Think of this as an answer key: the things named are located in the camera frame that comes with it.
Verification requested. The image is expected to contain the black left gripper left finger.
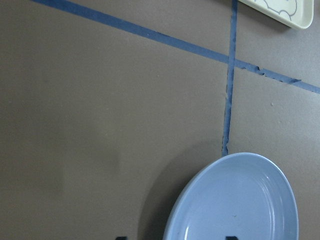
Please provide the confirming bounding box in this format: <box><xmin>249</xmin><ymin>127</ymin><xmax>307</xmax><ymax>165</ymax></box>
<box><xmin>115</xmin><ymin>236</ymin><xmax>127</xmax><ymax>240</ymax></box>

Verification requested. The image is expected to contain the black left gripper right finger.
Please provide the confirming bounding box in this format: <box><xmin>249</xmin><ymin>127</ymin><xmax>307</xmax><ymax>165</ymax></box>
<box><xmin>225</xmin><ymin>236</ymin><xmax>238</xmax><ymax>240</ymax></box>

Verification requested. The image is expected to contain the blue plate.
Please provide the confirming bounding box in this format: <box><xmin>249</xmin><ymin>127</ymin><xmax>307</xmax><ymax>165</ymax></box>
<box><xmin>163</xmin><ymin>152</ymin><xmax>299</xmax><ymax>240</ymax></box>

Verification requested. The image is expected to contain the cream bear tray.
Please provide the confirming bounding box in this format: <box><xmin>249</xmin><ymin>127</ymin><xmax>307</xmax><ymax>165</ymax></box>
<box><xmin>240</xmin><ymin>0</ymin><xmax>315</xmax><ymax>30</ymax></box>

